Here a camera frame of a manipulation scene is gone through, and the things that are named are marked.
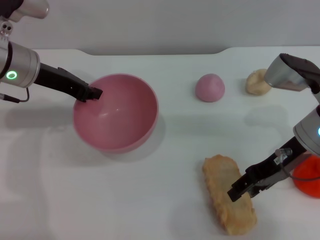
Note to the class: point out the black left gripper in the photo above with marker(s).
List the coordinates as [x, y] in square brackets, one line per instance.
[57, 80]

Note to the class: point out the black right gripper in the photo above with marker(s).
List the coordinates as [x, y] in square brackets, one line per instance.
[275, 166]

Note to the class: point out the orange striped bread loaf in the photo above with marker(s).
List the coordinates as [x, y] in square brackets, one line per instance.
[225, 200]

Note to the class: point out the pink bowl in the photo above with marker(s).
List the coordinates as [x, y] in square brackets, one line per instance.
[117, 120]

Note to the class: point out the red bun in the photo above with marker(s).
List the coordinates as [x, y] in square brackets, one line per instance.
[308, 181]

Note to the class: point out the cream folded bun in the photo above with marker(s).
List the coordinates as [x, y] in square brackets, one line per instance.
[256, 83]

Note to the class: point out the pink round bun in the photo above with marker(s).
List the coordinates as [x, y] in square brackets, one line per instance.
[210, 87]

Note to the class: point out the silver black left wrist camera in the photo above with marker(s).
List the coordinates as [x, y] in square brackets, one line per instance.
[27, 8]

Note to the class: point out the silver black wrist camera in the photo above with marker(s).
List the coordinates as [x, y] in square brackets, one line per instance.
[27, 8]
[287, 72]

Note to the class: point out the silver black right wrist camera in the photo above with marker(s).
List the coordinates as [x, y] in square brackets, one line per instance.
[287, 72]

